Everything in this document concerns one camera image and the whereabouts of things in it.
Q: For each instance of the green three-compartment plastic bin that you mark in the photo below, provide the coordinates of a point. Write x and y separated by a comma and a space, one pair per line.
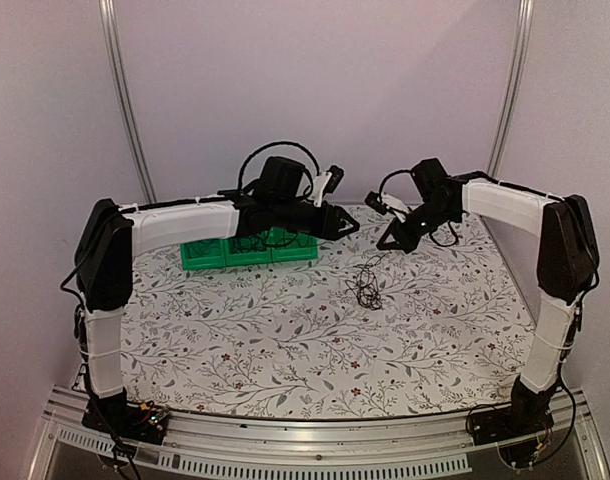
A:
274, 246

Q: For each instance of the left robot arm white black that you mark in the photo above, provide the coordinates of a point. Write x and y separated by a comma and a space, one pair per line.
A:
285, 195

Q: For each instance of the front aluminium rail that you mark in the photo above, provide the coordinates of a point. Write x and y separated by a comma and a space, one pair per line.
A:
202, 446

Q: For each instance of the left aluminium frame post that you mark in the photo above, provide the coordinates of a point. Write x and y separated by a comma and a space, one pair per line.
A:
118, 71

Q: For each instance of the floral patterned table mat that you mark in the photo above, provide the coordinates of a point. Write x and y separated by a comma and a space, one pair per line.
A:
355, 333

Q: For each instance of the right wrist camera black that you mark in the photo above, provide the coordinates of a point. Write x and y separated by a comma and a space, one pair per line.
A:
374, 201

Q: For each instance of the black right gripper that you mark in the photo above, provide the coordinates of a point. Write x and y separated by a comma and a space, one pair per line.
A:
405, 242

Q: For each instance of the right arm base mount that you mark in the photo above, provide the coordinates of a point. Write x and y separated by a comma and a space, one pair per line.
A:
527, 414

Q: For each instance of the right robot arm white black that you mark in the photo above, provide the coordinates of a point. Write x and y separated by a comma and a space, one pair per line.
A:
567, 257

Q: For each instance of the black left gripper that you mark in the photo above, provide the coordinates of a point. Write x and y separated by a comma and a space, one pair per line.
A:
330, 226

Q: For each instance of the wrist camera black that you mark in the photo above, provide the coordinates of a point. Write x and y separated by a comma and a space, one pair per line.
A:
374, 201
336, 175

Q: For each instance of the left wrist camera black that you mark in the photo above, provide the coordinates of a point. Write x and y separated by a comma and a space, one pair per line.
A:
336, 175

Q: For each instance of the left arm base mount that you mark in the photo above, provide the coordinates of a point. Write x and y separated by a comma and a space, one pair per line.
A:
116, 416

